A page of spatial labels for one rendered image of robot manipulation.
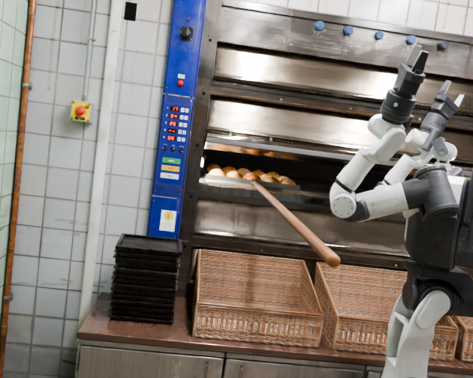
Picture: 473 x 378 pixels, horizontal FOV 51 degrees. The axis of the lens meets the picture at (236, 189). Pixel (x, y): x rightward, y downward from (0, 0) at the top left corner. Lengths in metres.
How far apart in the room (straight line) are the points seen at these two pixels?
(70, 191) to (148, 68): 0.72
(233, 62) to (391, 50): 0.81
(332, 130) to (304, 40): 0.48
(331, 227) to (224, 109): 0.83
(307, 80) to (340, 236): 0.82
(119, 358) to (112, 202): 0.79
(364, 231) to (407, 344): 0.99
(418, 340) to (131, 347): 1.11
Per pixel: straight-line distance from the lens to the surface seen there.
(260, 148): 2.40
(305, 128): 2.59
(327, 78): 2.63
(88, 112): 2.51
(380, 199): 1.60
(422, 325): 1.85
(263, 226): 2.59
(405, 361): 1.92
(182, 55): 2.53
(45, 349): 2.86
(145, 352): 2.18
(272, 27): 2.63
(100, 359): 2.22
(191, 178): 2.54
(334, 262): 1.14
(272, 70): 2.58
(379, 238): 2.76
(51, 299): 2.76
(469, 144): 2.91
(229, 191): 2.55
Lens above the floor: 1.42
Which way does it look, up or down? 5 degrees down
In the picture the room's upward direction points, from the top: 7 degrees clockwise
